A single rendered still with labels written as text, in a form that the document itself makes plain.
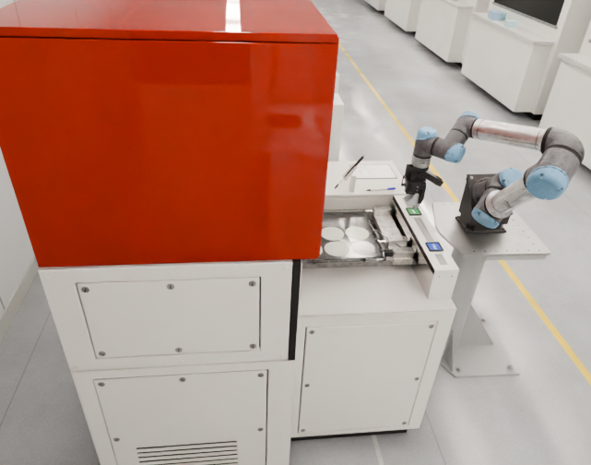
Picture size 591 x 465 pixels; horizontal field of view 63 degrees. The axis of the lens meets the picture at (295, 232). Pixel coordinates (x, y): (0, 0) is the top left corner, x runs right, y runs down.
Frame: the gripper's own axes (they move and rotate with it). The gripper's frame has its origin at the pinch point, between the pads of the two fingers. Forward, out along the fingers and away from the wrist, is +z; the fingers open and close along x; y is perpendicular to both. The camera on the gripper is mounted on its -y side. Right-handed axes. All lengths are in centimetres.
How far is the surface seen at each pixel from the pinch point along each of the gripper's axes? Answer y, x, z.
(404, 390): 8, 46, 62
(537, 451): -58, 57, 99
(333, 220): 34.7, -3.8, 8.6
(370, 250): 23.5, 18.6, 8.6
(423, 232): 1.0, 14.7, 2.9
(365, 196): 18.3, -15.2, 3.4
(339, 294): 38, 36, 16
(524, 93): -262, -362, 68
